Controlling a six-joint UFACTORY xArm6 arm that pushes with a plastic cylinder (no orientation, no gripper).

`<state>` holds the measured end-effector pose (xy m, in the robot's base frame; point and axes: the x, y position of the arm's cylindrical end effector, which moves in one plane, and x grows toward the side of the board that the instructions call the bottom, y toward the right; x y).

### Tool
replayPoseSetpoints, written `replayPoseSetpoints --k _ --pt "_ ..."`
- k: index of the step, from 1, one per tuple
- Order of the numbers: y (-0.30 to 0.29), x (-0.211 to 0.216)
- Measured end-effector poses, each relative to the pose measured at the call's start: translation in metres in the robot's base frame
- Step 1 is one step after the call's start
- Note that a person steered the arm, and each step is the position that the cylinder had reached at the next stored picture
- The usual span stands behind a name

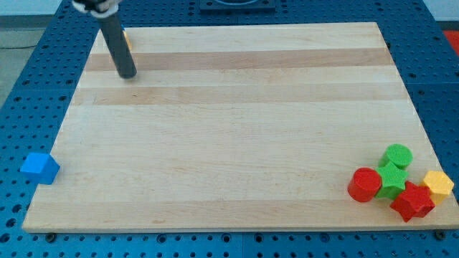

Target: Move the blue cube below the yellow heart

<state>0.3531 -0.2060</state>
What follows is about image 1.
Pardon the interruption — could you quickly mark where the yellow hexagon block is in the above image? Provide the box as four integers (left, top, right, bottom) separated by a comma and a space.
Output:
420, 171, 455, 206

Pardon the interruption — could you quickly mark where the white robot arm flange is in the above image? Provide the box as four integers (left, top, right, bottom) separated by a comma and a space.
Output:
72, 0, 122, 19

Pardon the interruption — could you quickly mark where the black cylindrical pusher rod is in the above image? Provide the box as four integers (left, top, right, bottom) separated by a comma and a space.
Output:
98, 12, 137, 79

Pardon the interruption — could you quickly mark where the green cylinder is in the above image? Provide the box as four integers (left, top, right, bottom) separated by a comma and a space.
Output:
378, 143, 413, 169

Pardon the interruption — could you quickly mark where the yellow heart block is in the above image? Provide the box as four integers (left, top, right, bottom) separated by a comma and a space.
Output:
123, 30, 132, 51

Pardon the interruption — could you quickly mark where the red object at right edge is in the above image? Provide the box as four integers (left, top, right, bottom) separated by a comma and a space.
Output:
443, 30, 459, 55

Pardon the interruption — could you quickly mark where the green star block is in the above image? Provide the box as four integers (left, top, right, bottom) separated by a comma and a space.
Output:
375, 162, 409, 200

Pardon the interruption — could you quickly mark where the blue cube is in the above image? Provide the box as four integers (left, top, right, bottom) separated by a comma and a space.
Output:
20, 153, 60, 185

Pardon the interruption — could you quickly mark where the wooden board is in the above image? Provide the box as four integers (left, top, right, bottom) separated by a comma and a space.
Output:
22, 22, 458, 233

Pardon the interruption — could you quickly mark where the red star block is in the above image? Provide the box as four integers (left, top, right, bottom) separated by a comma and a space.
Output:
389, 181, 436, 222

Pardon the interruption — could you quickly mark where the red cylinder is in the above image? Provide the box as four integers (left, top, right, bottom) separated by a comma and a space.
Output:
347, 167, 382, 203

